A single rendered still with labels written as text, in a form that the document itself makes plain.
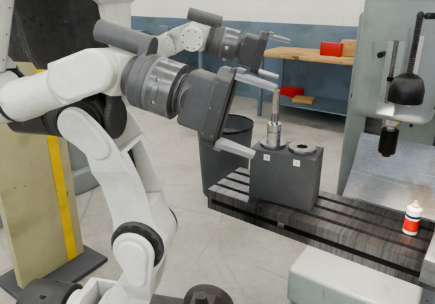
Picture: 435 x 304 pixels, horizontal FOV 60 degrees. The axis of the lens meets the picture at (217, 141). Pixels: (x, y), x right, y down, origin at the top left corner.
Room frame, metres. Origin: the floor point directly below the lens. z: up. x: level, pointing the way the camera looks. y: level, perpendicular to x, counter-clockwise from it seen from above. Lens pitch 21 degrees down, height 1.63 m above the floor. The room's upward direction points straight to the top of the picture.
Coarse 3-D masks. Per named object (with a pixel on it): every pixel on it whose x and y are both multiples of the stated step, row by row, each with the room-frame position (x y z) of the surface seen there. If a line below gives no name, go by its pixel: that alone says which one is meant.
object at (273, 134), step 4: (268, 128) 1.19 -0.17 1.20; (272, 128) 1.18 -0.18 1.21; (276, 128) 1.18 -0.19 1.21; (280, 128) 1.19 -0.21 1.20; (268, 132) 1.19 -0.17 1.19; (272, 132) 1.18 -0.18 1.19; (276, 132) 1.18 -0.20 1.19; (280, 132) 1.19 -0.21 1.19; (268, 136) 1.19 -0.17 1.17; (272, 136) 1.18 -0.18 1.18; (276, 136) 1.18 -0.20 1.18; (280, 136) 1.19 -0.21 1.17; (268, 140) 1.19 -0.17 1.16; (272, 140) 1.18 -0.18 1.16; (276, 140) 1.18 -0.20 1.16
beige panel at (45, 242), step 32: (32, 64) 1.96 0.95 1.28; (0, 128) 1.77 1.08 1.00; (0, 160) 1.74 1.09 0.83; (32, 160) 1.88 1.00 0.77; (64, 160) 2.03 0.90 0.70; (0, 192) 1.72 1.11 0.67; (32, 192) 1.85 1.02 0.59; (64, 192) 2.00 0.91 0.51; (32, 224) 1.82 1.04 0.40; (64, 224) 1.97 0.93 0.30; (32, 256) 1.79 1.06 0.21; (64, 256) 1.94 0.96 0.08; (96, 256) 2.01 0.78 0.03
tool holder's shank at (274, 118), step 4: (276, 92) 1.19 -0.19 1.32; (276, 96) 1.19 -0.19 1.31; (272, 100) 1.20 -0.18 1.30; (276, 100) 1.19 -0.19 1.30; (272, 104) 1.20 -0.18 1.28; (276, 104) 1.19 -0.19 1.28; (272, 108) 1.20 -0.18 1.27; (276, 108) 1.19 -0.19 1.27; (272, 112) 1.19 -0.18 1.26; (276, 112) 1.19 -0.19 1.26; (272, 116) 1.19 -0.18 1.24; (276, 116) 1.19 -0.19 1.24; (272, 120) 1.19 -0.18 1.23; (276, 120) 1.19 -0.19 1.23
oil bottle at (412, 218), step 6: (414, 204) 0.96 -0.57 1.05; (408, 210) 0.96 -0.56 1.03; (414, 210) 0.95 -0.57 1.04; (420, 210) 0.95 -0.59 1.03; (408, 216) 0.96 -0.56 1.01; (414, 216) 0.95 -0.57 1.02; (420, 216) 0.95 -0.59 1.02; (408, 222) 0.95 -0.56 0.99; (414, 222) 0.95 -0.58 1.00; (408, 228) 0.95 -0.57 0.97; (414, 228) 0.95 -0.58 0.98; (408, 234) 0.95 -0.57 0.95; (414, 234) 0.95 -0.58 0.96
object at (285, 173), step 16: (256, 144) 1.21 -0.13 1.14; (272, 144) 1.17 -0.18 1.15; (288, 144) 1.21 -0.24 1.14; (304, 144) 1.17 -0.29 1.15; (256, 160) 1.16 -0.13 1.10; (272, 160) 1.14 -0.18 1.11; (288, 160) 1.11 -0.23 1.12; (304, 160) 1.09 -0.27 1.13; (320, 160) 1.15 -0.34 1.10; (256, 176) 1.16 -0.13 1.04; (272, 176) 1.14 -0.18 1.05; (288, 176) 1.11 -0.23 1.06; (304, 176) 1.09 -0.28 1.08; (256, 192) 1.16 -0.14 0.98; (272, 192) 1.14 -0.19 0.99; (288, 192) 1.11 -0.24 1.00; (304, 192) 1.09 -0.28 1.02; (304, 208) 1.09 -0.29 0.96
